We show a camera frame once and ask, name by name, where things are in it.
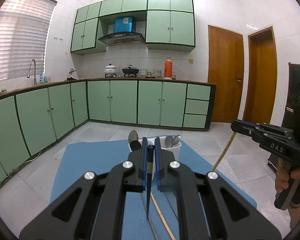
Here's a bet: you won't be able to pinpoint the navy chopstick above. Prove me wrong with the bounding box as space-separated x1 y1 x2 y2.
146 144 155 219

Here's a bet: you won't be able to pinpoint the green base cabinets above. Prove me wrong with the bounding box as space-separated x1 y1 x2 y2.
0 78 217 193

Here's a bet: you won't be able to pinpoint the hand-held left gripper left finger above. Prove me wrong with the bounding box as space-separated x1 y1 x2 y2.
19 137 148 240

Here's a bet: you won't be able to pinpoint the white window blind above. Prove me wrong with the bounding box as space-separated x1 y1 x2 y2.
0 0 58 83

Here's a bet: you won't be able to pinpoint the black wok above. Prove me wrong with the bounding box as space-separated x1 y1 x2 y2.
122 65 140 75

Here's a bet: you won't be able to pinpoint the grey chopstick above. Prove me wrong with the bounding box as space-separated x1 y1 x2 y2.
164 194 180 222

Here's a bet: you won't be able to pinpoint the person's right hand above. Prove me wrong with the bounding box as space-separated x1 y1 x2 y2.
275 165 300 193

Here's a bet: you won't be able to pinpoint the person's right forearm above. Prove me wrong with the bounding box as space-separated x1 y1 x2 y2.
289 202 300 230

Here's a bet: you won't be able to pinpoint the orange thermos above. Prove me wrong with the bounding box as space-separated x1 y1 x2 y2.
164 57 173 78

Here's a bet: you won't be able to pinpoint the black range hood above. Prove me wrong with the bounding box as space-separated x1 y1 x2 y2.
97 32 145 47

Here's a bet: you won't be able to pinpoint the wooden chopstick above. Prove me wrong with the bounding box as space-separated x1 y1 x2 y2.
150 194 177 240
212 131 236 172

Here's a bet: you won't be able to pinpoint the wooden door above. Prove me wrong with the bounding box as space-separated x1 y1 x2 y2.
208 25 244 123
242 26 277 130

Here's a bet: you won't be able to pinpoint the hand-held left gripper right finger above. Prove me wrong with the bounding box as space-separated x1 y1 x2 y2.
154 137 282 240

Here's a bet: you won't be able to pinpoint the blue box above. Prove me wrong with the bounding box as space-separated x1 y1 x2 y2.
114 16 136 34

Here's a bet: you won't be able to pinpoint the white two-compartment utensil holder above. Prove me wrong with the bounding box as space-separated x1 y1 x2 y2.
137 136 182 180

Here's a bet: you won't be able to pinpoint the green wall cabinets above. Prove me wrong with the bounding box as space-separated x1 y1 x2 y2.
70 0 196 55

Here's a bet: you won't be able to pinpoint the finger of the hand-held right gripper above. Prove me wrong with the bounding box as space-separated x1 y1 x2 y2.
240 120 268 130
231 120 266 143

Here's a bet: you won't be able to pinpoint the black cabinet on wheels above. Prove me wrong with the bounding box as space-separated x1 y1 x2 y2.
267 62 300 170

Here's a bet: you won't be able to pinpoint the blue tablecloth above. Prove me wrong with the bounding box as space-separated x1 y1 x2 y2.
49 140 258 240

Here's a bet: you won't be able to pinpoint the metal kitchen faucet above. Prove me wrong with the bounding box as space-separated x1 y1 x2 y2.
27 59 38 86

